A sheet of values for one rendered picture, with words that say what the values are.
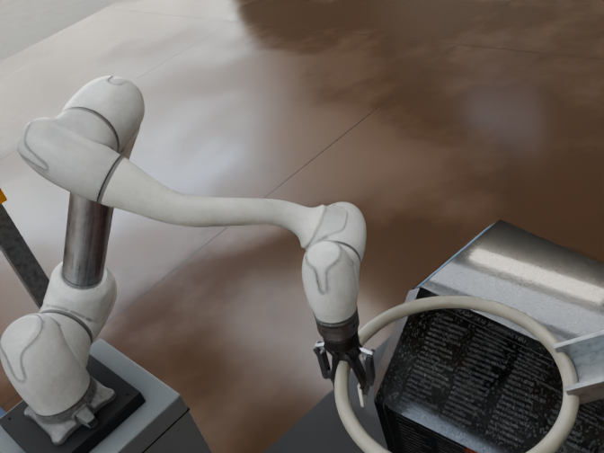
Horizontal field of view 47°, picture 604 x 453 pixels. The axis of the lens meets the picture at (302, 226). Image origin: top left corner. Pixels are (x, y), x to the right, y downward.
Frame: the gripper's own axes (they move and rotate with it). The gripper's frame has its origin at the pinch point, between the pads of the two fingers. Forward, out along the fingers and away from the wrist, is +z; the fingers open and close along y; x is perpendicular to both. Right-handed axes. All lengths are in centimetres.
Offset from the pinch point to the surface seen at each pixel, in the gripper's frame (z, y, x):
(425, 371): 14.3, 11.4, 20.7
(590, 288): -2, 48, 40
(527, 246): -2, 32, 54
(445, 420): 19.8, 18.0, 11.2
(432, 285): 0.4, 10.6, 37.9
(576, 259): -2, 45, 50
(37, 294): 32, -142, 44
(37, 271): 24, -141, 47
